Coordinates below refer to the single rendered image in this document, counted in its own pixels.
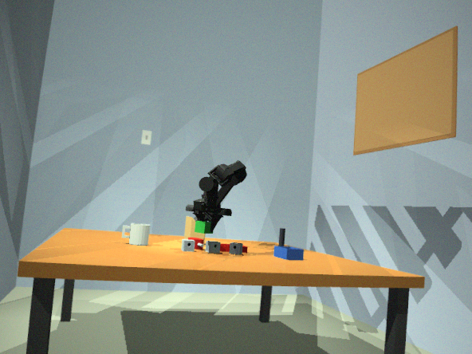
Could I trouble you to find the black cylinder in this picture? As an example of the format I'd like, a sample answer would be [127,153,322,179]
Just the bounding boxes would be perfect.
[279,228,285,246]

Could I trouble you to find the red tray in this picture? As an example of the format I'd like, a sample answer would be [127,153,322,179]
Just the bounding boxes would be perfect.
[220,244,248,253]

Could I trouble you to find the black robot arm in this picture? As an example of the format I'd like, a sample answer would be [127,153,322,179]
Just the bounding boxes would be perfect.
[194,161,247,222]

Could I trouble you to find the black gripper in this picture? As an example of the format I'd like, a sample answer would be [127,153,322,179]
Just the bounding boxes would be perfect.
[186,192,232,232]

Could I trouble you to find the red block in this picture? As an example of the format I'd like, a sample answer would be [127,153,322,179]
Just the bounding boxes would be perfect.
[188,238,204,250]

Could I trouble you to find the blue rectangular box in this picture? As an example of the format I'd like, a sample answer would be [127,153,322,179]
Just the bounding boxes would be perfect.
[273,246,305,260]

